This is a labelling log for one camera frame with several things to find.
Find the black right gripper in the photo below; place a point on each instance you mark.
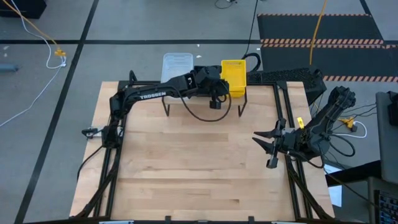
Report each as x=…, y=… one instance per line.
x=287, y=140

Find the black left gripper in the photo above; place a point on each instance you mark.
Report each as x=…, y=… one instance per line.
x=211, y=87

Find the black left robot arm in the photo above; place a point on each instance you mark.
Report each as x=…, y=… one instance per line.
x=152, y=95

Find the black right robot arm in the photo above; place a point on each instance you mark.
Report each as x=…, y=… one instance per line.
x=335, y=105

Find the wooden shelf with black legs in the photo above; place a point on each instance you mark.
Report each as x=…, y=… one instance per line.
x=174, y=100

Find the yellow tag on right gripper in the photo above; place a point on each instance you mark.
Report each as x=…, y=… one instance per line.
x=300, y=122

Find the black perforated case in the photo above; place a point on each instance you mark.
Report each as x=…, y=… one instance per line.
x=289, y=76

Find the white sheet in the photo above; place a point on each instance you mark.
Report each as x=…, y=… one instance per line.
x=335, y=193

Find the black desk edge bar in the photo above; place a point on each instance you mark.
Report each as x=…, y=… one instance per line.
x=357, y=172

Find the grey desk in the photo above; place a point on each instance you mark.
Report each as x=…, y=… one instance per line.
x=371, y=199

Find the grey cabinet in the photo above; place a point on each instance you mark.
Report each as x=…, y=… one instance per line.
x=387, y=149

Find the black device on cabinet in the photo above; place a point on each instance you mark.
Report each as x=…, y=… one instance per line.
x=393, y=110

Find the black hazard striped floor mat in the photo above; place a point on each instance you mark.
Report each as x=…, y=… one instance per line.
x=348, y=28

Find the backlit keyboard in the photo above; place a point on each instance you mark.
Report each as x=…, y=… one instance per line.
x=388, y=208

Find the black silver table clamp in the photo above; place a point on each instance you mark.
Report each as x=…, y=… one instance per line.
x=90, y=133

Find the black box on floor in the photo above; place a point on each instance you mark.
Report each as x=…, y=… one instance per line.
x=21, y=7

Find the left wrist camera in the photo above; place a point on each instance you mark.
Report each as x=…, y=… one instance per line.
x=215, y=104

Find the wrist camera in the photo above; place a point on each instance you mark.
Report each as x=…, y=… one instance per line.
x=272, y=161
x=215, y=104

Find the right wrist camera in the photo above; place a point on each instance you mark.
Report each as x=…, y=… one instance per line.
x=272, y=161

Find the black metal table frame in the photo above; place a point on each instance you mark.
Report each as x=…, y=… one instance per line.
x=280, y=102

